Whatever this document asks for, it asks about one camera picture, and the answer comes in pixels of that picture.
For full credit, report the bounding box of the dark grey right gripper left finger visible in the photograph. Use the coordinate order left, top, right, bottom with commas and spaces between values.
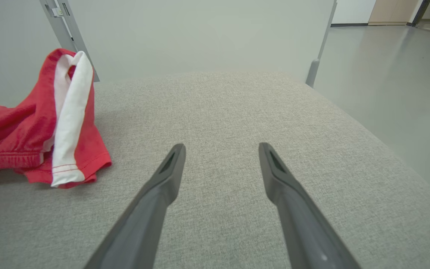
84, 143, 186, 269

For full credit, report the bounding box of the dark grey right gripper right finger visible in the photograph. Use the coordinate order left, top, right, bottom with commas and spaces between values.
259, 142, 362, 269

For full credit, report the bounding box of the white partition panel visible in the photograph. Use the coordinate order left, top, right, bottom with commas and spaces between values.
0, 0, 62, 112
66, 0, 337, 83

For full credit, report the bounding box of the beige wooden door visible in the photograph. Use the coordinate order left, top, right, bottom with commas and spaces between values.
368, 0, 421, 26

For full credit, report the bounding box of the grey partition post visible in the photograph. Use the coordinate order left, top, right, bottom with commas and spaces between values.
305, 0, 338, 88
59, 0, 100, 83
39, 0, 77, 55

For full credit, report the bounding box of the black door frame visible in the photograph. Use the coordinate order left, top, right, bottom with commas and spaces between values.
411, 0, 430, 27

